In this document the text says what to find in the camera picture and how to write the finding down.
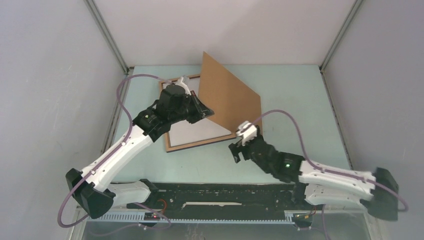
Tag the ocean sky photo print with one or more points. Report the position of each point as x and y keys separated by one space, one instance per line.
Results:
x=183 y=135

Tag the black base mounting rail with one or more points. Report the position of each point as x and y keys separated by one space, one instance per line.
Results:
x=228 y=202

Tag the brown frame backing board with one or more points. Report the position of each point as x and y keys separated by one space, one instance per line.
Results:
x=232 y=101

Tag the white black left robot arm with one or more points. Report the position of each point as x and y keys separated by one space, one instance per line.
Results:
x=92 y=187

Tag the wooden picture frame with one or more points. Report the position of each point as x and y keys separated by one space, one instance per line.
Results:
x=194 y=84

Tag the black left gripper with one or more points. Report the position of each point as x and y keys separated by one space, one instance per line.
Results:
x=205 y=112

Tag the aluminium extrusion base frame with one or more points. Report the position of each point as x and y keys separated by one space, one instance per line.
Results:
x=132 y=222

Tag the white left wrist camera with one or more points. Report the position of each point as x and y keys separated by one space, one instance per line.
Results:
x=181 y=82

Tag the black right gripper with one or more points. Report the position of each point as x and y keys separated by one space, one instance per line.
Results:
x=235 y=149

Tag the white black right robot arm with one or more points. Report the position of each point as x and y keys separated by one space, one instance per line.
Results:
x=319 y=184

